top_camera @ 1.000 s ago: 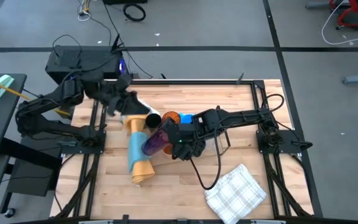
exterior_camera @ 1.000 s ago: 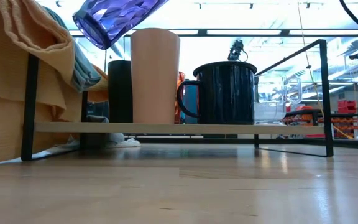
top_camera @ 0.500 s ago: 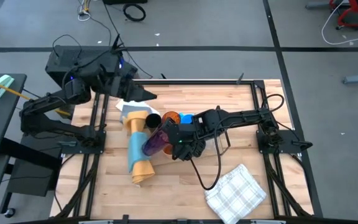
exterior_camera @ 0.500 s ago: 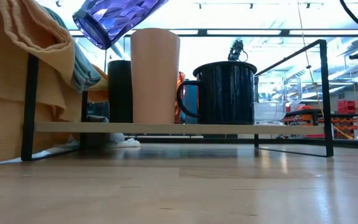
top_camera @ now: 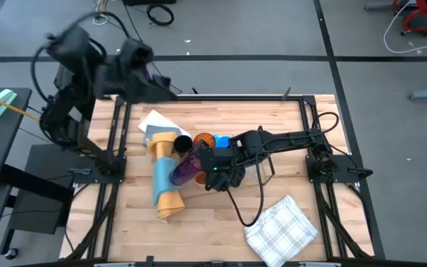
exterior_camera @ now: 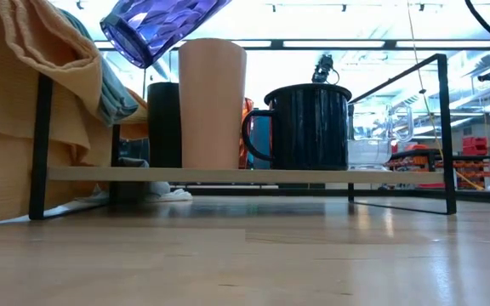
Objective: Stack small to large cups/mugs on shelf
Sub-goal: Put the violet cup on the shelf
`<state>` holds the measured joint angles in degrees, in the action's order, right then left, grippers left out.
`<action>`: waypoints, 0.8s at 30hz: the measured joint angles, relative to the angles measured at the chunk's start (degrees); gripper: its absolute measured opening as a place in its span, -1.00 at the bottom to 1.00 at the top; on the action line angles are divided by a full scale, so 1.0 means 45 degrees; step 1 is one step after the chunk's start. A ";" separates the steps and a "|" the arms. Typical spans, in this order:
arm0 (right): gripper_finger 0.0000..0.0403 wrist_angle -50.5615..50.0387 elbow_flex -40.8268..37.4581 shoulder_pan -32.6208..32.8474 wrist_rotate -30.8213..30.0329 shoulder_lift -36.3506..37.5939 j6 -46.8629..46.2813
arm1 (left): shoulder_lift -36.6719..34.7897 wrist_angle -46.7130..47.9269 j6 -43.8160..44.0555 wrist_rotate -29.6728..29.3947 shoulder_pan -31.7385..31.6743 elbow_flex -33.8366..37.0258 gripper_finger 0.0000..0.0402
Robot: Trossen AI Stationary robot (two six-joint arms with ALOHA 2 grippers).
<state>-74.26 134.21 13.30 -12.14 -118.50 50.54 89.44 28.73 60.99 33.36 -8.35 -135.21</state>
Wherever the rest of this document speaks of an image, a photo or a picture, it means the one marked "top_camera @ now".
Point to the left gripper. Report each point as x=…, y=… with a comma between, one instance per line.
x=132, y=83

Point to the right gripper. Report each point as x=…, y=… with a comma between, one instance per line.
x=222, y=167

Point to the amber plastic tumbler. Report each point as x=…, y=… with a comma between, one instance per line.
x=204, y=139

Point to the black tumbler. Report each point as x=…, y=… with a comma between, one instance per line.
x=183, y=144

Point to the blue plastic mug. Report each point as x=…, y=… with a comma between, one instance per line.
x=221, y=141

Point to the purple faceted tumbler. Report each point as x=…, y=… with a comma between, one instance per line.
x=184, y=171

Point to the white plaid dish towel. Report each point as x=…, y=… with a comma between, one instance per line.
x=280, y=231

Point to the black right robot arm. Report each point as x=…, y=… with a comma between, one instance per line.
x=287, y=141

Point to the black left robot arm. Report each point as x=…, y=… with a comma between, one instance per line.
x=72, y=52

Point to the white and grey folded cloth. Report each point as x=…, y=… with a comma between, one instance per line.
x=158, y=120

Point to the gray folded cloth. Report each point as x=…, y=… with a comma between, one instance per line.
x=161, y=130

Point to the light blue towel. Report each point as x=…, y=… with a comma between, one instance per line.
x=163, y=178

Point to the yellow and blue rolled towels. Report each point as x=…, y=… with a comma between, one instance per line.
x=171, y=207

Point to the black flat box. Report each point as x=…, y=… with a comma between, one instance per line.
x=147, y=2

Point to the mint green stapler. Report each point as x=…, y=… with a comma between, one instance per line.
x=2, y=99

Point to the black floor cabinet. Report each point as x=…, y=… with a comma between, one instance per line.
x=35, y=215

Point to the black caster wheel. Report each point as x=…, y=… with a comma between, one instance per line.
x=12, y=253

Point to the red and black cart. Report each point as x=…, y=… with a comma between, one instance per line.
x=423, y=22

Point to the black aluminium table frame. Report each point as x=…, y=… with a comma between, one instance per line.
x=217, y=98

